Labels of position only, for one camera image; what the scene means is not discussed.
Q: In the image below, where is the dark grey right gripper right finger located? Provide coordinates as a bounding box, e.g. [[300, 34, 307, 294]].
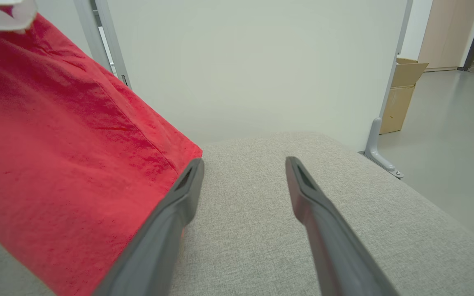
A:
[[285, 156, 400, 296]]

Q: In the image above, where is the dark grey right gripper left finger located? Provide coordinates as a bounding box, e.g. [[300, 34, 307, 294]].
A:
[[93, 158, 205, 296]]

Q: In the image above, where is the red jersey with white sleeves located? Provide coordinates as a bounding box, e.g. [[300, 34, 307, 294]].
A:
[[0, 0, 203, 296]]

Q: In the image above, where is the brown cardboard box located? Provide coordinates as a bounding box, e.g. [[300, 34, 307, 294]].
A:
[[379, 58, 429, 135]]

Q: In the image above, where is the white partition panel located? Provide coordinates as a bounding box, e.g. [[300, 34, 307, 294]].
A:
[[106, 0, 409, 152], [35, 0, 94, 58]]

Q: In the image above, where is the beige wooden door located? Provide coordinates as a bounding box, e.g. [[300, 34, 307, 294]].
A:
[[418, 0, 474, 72]]

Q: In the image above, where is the grey partition post with foot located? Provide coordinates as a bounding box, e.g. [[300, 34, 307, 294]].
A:
[[358, 0, 414, 180]]

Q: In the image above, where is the grey double partition post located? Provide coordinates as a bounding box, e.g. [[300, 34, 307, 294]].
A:
[[74, 0, 132, 89]]

